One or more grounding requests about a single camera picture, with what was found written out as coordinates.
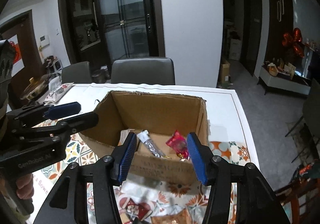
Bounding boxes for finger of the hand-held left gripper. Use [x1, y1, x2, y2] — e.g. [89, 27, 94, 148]
[6, 102, 81, 127]
[15, 111, 99, 140]

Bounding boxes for sliding glass door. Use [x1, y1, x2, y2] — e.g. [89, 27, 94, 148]
[58, 0, 165, 65]

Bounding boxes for patterned white pouch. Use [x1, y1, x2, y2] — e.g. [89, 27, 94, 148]
[45, 82, 75, 104]

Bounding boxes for white carton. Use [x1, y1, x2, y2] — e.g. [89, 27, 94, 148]
[229, 39, 242, 60]

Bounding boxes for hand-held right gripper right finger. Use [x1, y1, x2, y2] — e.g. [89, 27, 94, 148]
[186, 133, 292, 224]

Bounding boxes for dark round bin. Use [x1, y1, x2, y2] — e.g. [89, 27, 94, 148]
[91, 65, 110, 84]

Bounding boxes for dark wooden door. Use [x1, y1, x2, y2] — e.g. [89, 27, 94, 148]
[243, 0, 262, 77]

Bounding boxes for orange wooden chair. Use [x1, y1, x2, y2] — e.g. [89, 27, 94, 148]
[275, 164, 320, 224]

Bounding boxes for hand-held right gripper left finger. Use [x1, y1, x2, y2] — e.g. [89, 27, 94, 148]
[40, 132, 138, 224]

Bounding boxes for red white door poster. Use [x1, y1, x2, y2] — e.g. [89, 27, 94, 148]
[9, 34, 25, 74]

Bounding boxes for dark tall cabinet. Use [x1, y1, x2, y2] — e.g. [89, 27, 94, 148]
[265, 0, 294, 64]

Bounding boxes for red heart balloons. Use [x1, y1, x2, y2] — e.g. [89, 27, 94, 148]
[282, 27, 305, 58]

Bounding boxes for golden brown snack packet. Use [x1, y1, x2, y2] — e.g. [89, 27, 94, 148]
[150, 208, 193, 224]

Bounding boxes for silver snack packet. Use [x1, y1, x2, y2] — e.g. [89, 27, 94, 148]
[136, 130, 167, 158]

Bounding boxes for white low cabinet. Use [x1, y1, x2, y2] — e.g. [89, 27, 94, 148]
[257, 65, 313, 99]

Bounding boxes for patterned table runner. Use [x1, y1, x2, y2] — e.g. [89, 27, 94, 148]
[40, 134, 250, 224]

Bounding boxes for metal cooking pot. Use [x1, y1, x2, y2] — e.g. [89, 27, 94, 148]
[20, 75, 52, 100]

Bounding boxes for black television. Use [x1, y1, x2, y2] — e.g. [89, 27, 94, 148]
[304, 45, 320, 79]

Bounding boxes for grey dining chair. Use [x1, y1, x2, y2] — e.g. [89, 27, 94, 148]
[111, 57, 175, 85]
[61, 61, 92, 84]

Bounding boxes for small brown cardboard box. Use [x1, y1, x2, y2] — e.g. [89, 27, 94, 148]
[219, 59, 231, 84]

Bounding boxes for person's left hand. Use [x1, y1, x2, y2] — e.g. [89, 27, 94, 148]
[16, 173, 35, 197]

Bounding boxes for dark grey chair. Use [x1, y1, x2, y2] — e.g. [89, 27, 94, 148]
[285, 79, 320, 162]

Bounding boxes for red white figure snack packet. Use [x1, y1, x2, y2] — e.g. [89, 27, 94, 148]
[122, 198, 153, 222]

